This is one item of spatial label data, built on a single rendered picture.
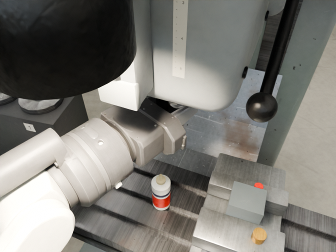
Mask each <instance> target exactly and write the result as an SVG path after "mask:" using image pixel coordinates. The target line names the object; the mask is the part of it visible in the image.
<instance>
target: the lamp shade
mask: <svg viewBox="0 0 336 252"><path fill-rule="evenodd" d="M136 53H137V42H136V31H135V19H134V8H133V0H0V93H3V94H5V95H8V96H11V97H15V98H20V99H27V100H55V99H63V98H68V97H73V96H77V95H81V94H84V93H88V92H91V91H93V90H96V89H98V88H100V87H103V86H105V85H107V84H108V83H110V82H112V81H113V80H115V79H116V78H118V77H119V76H121V75H122V74H123V73H124V72H125V71H126V70H127V69H128V68H129V67H130V66H131V64H132V63H133V61H134V59H135V57H136Z"/></svg>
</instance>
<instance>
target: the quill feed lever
mask: <svg viewBox="0 0 336 252"><path fill-rule="evenodd" d="M299 2H300V0H286V2H285V5H284V9H283V12H282V16H281V19H280V23H279V26H278V29H277V33H276V36H275V40H274V43H273V47H272V50H271V53H270V57H269V60H268V64H267V67H266V71H265V74H264V77H263V81H262V84H261V88H260V91H259V92H257V93H255V94H253V95H252V96H251V97H250V98H249V99H248V100H247V103H246V107H245V108H246V113H247V115H248V116H249V117H250V118H251V119H252V120H253V121H255V122H258V123H265V122H268V121H270V120H271V119H273V118H274V117H275V115H276V114H277V111H278V103H277V101H276V99H275V98H274V97H273V96H272V94H273V90H274V87H275V83H276V80H277V77H278V73H279V70H280V66H281V63H282V60H283V56H284V53H285V49H286V46H287V43H288V39H289V36H290V32H291V29H292V26H293V22H294V19H295V15H296V12H297V9H298V5H299Z"/></svg>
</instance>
